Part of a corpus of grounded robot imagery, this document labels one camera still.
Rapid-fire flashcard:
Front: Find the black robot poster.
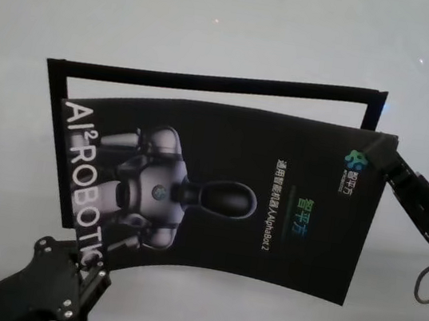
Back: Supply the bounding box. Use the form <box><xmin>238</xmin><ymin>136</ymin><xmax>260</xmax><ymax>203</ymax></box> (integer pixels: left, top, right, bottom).
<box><xmin>35</xmin><ymin>79</ymin><xmax>402</xmax><ymax>313</ymax></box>

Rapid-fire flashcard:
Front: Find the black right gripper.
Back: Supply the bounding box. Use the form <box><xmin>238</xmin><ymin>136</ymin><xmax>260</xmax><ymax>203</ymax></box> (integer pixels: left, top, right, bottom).
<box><xmin>348</xmin><ymin>130</ymin><xmax>429</xmax><ymax>258</ymax></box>

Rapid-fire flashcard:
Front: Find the black rectangular tape frame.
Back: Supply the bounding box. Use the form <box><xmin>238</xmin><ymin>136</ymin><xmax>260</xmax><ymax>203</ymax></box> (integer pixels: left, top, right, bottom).
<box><xmin>22</xmin><ymin>40</ymin><xmax>391</xmax><ymax>275</ymax></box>

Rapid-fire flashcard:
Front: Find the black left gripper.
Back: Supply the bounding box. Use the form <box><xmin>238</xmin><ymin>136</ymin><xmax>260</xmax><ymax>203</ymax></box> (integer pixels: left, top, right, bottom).
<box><xmin>0</xmin><ymin>228</ymin><xmax>118</xmax><ymax>321</ymax></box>

